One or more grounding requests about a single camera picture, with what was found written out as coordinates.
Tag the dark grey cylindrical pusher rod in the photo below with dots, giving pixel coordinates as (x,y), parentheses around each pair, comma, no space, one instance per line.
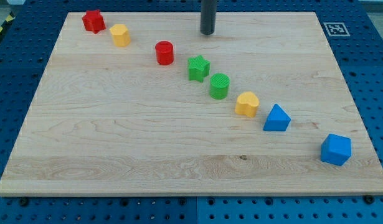
(208,14)

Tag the green star block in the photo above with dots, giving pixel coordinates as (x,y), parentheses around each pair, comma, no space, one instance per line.
(198,68)

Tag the red star block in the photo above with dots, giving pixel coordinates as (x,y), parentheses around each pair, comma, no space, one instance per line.
(93,21)

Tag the red cylinder block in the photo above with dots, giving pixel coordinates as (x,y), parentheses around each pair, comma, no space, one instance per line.
(164,52)

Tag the green cylinder block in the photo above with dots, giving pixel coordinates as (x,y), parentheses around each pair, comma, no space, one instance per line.
(219,86)

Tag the yellow hexagon block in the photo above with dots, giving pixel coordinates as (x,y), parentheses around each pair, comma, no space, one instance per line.
(120,35)

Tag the yellow heart block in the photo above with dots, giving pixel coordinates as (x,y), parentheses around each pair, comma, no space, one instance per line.
(247,104)

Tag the light wooden board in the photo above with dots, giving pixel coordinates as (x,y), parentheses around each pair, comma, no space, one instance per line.
(109,121)

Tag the white fiducial marker tag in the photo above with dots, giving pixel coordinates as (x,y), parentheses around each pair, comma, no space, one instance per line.
(336,29)

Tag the blue triangle block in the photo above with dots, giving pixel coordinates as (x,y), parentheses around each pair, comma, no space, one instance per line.
(277,120)

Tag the blue cube block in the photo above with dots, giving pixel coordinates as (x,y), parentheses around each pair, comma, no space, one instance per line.
(336,150)

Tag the black yellow hazard tape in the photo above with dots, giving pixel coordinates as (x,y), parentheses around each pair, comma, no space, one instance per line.
(5,26)

